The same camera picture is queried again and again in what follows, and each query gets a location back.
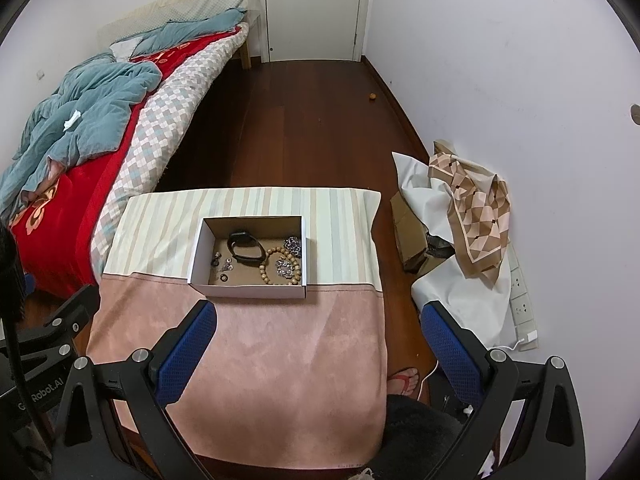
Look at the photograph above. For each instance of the red flip-flop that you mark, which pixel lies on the red flip-flop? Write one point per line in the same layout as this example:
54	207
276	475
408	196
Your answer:
400	384

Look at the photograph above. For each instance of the black fitness band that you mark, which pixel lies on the black fitness band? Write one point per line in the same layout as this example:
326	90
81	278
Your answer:
245	258

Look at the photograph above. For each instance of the checkered bedsheet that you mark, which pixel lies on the checkered bedsheet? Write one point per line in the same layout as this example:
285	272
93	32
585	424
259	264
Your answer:
165	125

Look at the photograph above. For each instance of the beige dotted pillow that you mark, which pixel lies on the beige dotted pillow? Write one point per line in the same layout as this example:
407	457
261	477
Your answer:
200	0

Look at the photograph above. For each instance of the pile of cloths and bags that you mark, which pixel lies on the pile of cloths and bags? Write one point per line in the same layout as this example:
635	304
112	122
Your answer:
460	300

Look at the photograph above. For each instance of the person's dark trousers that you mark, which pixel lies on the person's dark trousers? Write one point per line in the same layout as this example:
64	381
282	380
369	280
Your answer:
420	440

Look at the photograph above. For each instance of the brown patterned scarf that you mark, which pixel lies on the brown patterned scarf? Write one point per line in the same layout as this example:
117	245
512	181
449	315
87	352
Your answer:
475	215

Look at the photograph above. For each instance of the brown cardboard box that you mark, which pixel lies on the brown cardboard box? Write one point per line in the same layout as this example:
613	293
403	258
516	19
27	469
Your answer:
407	235

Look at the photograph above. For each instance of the pink striped tablecloth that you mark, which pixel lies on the pink striped tablecloth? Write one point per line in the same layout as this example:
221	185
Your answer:
280	360

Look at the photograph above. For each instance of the wooden bed frame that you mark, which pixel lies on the wooden bed frame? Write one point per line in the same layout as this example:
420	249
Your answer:
246	57

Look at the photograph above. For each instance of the person's foot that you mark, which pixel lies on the person's foot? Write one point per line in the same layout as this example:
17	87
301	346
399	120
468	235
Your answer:
409	374

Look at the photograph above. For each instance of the white door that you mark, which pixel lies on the white door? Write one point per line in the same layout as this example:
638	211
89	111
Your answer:
315	10

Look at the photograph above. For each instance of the red patterned blanket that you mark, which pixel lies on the red patterned blanket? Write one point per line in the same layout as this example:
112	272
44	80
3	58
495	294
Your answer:
85	195

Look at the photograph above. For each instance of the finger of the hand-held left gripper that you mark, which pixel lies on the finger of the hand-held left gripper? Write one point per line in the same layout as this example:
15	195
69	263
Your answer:
15	290
75	310

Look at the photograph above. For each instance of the blue quilt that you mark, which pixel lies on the blue quilt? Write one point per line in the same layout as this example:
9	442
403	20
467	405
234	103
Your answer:
95	105

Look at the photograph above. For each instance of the white power strip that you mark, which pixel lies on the white power strip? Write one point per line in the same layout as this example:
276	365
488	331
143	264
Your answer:
522	305

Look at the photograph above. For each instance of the white paper scrap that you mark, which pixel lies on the white paper scrap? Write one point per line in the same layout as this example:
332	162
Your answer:
72	120

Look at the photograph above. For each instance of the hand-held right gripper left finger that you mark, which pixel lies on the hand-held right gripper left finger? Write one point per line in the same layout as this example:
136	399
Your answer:
187	350

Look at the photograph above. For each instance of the grey wall fixture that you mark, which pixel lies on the grey wall fixture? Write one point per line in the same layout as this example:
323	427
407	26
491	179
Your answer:
636	114

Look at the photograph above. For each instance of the white cardboard box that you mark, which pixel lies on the white cardboard box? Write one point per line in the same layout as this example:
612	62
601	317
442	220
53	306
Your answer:
250	290

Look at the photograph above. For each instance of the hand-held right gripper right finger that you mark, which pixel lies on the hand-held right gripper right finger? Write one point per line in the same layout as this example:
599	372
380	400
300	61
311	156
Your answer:
447	352

